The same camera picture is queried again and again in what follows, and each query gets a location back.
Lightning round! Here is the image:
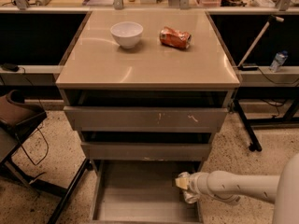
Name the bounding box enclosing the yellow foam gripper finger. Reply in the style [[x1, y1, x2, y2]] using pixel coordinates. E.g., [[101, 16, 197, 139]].
[[175, 177, 189, 190]]

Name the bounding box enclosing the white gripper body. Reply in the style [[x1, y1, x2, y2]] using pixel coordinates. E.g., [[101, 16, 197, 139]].
[[188, 172, 210, 195]]

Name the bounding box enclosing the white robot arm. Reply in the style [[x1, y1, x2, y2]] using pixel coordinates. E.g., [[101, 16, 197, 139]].
[[175, 154, 299, 224]]

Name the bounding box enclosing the bottom grey open drawer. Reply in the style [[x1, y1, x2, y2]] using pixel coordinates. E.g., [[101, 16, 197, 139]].
[[90, 161, 203, 224]]

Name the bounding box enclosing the middle grey drawer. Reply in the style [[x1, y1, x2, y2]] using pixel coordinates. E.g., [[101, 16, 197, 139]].
[[81, 132, 214, 161]]

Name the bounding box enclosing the grey drawer cabinet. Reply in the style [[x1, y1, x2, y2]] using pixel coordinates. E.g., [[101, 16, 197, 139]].
[[55, 8, 241, 224]]

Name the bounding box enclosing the top grey drawer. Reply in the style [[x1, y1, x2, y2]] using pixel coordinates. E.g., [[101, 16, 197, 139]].
[[63, 90, 234, 133]]

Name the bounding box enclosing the crushed orange soda can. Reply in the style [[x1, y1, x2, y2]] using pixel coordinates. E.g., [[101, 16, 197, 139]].
[[159, 26, 192, 49]]

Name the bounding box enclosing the black box right ledge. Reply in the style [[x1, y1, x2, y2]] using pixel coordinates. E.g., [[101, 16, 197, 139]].
[[238, 63, 259, 71]]

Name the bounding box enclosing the plastic water bottle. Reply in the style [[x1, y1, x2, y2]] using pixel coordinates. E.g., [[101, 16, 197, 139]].
[[269, 50, 288, 72]]

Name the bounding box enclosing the white ceramic bowl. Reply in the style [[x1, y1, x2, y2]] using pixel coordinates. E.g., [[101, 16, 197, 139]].
[[110, 21, 143, 49]]

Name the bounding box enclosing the black power adapter left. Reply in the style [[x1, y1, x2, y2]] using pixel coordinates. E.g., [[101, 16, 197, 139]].
[[0, 63, 20, 72]]

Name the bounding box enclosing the black table leg frame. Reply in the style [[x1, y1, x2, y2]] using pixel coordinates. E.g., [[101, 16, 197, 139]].
[[234, 98, 299, 152]]

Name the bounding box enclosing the white stick black handle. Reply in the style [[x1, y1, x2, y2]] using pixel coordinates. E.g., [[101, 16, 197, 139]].
[[237, 15, 284, 70]]

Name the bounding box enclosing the black cable on floor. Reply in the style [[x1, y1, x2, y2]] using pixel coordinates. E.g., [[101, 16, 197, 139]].
[[15, 66, 50, 167]]

